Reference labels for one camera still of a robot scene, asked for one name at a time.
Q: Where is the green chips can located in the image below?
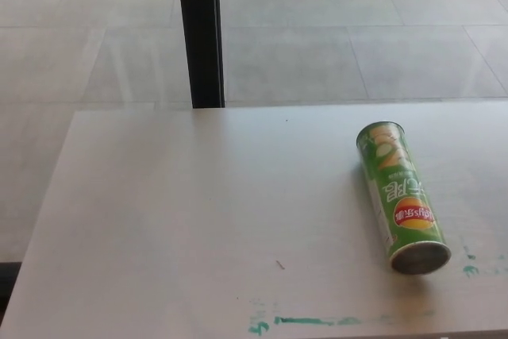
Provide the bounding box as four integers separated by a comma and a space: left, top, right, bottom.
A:
355, 120, 453, 276

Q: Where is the black vertical window frame post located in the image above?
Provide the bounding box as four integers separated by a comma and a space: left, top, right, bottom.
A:
175, 0, 226, 110

